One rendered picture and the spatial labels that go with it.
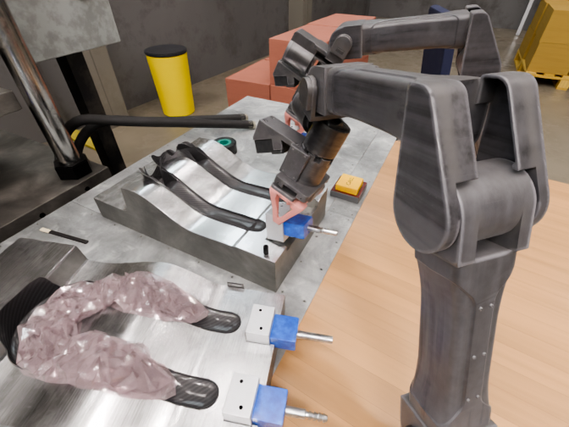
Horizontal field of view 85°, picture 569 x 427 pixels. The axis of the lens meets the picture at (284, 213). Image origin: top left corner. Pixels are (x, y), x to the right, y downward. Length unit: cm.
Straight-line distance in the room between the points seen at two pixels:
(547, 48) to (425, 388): 493
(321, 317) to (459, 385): 31
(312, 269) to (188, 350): 29
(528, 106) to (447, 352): 21
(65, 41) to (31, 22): 9
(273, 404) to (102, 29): 119
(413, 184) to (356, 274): 45
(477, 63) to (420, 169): 47
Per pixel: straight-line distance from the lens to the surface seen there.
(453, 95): 25
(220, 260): 66
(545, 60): 519
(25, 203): 111
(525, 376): 68
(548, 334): 75
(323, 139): 47
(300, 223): 56
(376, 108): 34
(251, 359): 51
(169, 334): 53
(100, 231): 87
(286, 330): 51
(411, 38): 70
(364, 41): 70
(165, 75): 336
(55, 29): 123
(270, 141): 53
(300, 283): 65
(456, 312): 30
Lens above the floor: 132
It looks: 40 degrees down
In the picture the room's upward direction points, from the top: straight up
